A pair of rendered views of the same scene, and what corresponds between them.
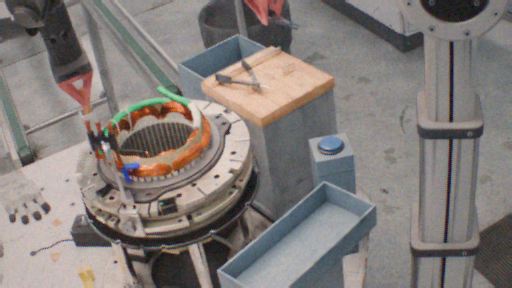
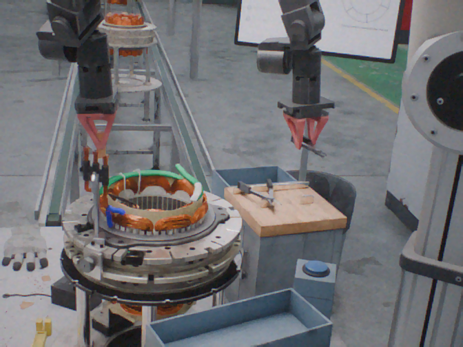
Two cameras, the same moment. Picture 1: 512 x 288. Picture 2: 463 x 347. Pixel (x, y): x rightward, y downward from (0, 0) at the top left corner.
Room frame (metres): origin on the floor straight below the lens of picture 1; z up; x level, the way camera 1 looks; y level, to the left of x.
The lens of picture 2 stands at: (-0.01, -0.15, 1.59)
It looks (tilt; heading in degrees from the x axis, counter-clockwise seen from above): 21 degrees down; 10
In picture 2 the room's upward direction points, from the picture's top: 4 degrees clockwise
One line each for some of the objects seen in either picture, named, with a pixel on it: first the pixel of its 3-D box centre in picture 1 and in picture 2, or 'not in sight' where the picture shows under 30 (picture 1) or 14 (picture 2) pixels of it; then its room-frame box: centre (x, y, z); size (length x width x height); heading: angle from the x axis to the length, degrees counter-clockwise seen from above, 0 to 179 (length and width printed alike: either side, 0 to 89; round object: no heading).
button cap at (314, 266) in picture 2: (330, 143); (316, 266); (1.02, -0.12, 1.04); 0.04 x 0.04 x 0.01
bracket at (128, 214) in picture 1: (133, 220); (95, 260); (0.86, 0.22, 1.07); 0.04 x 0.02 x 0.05; 72
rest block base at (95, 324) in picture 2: (143, 245); (114, 319); (1.08, 0.28, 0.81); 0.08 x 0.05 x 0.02; 156
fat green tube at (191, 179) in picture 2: (181, 103); (190, 182); (1.06, 0.12, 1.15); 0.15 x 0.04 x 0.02; 24
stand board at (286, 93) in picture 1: (267, 84); (282, 206); (1.23, -0.03, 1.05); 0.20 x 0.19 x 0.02; 33
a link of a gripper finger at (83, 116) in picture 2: (76, 79); (99, 121); (1.04, 0.29, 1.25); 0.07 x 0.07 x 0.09; 16
